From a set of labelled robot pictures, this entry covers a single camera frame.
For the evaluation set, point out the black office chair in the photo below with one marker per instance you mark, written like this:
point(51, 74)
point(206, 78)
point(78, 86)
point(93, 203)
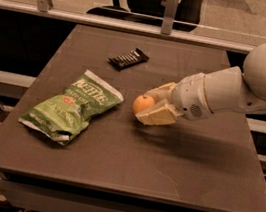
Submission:
point(151, 12)

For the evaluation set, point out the orange fruit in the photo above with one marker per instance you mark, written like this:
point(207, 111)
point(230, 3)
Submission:
point(142, 102)

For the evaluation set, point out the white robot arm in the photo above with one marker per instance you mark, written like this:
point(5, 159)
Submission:
point(235, 89)

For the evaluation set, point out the black snack bar wrapper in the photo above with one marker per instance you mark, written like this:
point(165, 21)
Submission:
point(129, 59)

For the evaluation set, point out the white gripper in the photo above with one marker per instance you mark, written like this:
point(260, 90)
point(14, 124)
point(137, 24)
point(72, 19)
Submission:
point(190, 95)

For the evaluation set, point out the middle metal glass bracket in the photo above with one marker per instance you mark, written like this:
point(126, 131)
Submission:
point(169, 16)

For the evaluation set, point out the green jalapeno chip bag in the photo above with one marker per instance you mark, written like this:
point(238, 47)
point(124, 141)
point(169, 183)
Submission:
point(63, 117)

